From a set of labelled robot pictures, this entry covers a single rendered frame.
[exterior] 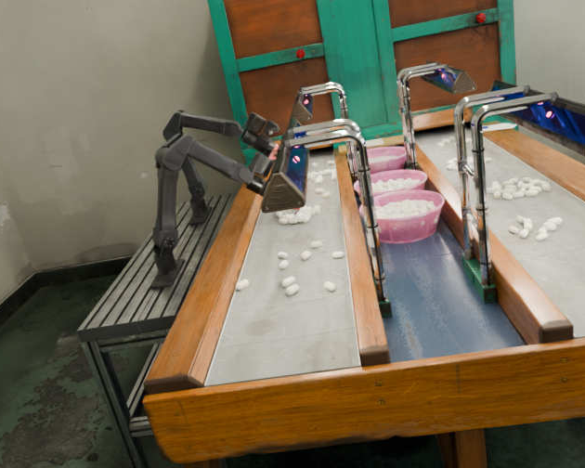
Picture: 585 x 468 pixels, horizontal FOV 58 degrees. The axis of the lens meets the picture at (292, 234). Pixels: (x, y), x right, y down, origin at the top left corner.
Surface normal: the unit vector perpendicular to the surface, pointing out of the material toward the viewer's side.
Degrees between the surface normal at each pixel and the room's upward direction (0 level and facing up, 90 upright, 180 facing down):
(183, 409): 90
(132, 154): 90
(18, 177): 90
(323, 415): 90
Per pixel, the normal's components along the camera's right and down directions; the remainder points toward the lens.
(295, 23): -0.05, 0.36
